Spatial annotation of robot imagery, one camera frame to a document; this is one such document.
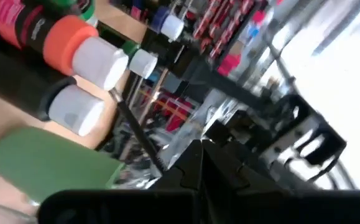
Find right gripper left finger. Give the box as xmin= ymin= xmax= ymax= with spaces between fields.
xmin=150 ymin=139 xmax=204 ymax=192

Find green plastic cup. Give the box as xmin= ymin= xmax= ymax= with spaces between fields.
xmin=0 ymin=126 xmax=126 ymax=205

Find red storage rack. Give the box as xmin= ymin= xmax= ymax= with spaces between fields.
xmin=195 ymin=0 xmax=280 ymax=77

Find orange paint bottle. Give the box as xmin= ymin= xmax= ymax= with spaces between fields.
xmin=0 ymin=0 xmax=130 ymax=91

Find black aluminium table frame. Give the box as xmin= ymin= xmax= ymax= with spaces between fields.
xmin=167 ymin=57 xmax=280 ymax=110

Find purple paint bottle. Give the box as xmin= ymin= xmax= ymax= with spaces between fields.
xmin=129 ymin=0 xmax=185 ymax=42

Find red storage bins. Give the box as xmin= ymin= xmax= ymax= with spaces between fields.
xmin=148 ymin=90 xmax=196 ymax=133

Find black-bristle brush silver ferrule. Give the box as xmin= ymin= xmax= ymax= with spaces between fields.
xmin=109 ymin=88 xmax=168 ymax=175

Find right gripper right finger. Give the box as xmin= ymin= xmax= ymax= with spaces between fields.
xmin=203 ymin=140 xmax=289 ymax=192

